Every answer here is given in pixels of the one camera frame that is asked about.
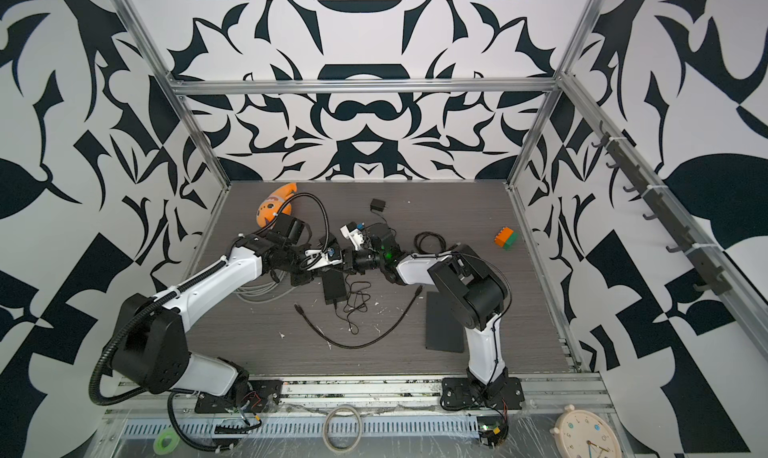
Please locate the black network switch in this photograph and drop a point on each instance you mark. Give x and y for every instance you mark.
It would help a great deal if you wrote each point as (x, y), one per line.
(334, 286)

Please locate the white analog clock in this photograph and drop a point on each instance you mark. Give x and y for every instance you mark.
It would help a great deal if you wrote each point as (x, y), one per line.
(579, 433)

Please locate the green tape roll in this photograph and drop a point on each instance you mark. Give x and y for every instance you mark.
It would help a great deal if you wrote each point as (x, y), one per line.
(166, 442)

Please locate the black power adapter with cable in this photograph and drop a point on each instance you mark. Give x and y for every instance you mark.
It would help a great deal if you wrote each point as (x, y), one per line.
(356, 302)

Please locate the black power adapter far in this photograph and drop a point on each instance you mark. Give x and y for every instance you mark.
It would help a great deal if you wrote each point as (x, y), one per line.
(377, 205)

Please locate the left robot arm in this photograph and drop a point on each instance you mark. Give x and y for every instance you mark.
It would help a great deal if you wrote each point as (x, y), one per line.
(148, 351)

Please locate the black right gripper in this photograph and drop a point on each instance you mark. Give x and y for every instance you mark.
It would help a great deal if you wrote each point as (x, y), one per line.
(351, 258)

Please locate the orange plush toy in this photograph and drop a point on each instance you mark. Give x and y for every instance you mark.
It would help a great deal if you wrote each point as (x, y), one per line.
(270, 206)

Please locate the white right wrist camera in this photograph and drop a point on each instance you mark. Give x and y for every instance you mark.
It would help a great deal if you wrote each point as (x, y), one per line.
(355, 234)

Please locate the orange and green toy brick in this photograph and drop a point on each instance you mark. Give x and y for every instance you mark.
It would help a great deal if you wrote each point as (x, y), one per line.
(506, 237)

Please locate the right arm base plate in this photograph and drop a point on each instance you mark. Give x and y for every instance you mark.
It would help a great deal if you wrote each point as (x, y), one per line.
(458, 394)

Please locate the black flat rectangular box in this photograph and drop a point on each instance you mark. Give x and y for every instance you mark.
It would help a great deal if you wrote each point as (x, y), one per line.
(443, 332)

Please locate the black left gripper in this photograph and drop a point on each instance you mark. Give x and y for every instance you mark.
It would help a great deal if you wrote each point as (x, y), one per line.
(302, 278)

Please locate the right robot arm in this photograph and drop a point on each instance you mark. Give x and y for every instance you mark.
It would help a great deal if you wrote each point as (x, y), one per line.
(475, 294)

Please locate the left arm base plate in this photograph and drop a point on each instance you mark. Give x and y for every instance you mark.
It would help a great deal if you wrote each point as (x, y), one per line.
(252, 397)

